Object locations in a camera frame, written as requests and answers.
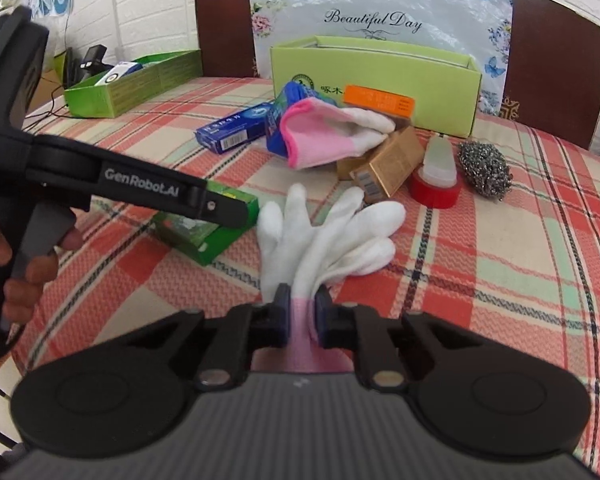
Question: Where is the pink and white glove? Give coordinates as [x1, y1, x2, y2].
[279, 99, 397, 170]

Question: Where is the white plastic bottle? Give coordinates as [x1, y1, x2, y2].
[256, 183, 407, 373]

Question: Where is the black cable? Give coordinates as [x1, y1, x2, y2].
[22, 84, 72, 131]

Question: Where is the white and blue box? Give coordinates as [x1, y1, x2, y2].
[94, 61, 144, 87]

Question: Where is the person's left hand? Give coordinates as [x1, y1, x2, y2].
[0, 207, 84, 328]

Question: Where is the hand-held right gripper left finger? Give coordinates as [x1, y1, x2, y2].
[105, 284, 291, 393]

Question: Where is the gold box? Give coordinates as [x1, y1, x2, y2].
[336, 130, 381, 181]
[349, 126, 426, 204]

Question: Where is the black desk device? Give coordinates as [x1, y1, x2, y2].
[62, 45, 112, 88]

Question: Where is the red plaid blanket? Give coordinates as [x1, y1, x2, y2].
[10, 76, 600, 461]

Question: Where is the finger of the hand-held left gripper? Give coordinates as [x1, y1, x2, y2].
[91, 156, 252, 229]

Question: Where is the steel wool scrubber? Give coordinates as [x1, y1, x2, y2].
[456, 141, 513, 202]

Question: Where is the shallow green cardboard box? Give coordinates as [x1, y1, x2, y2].
[63, 49, 204, 118]

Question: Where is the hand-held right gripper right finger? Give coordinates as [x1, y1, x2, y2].
[314, 285, 486, 393]

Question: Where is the small green box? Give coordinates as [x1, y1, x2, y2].
[152, 182, 260, 266]

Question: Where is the white plastic piece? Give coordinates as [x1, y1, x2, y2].
[422, 135, 458, 188]

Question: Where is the large green cardboard box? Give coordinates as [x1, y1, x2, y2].
[270, 36, 482, 139]

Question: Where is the blue plastic packet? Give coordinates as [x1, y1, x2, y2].
[266, 81, 341, 156]

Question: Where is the red tape roll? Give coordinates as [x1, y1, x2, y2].
[411, 164, 463, 208]

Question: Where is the blue toothpaste box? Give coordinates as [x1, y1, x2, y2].
[195, 101, 281, 155]

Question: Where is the orange box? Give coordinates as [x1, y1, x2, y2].
[343, 85, 416, 118]

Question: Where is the brown wooden headboard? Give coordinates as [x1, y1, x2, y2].
[194, 0, 600, 151]

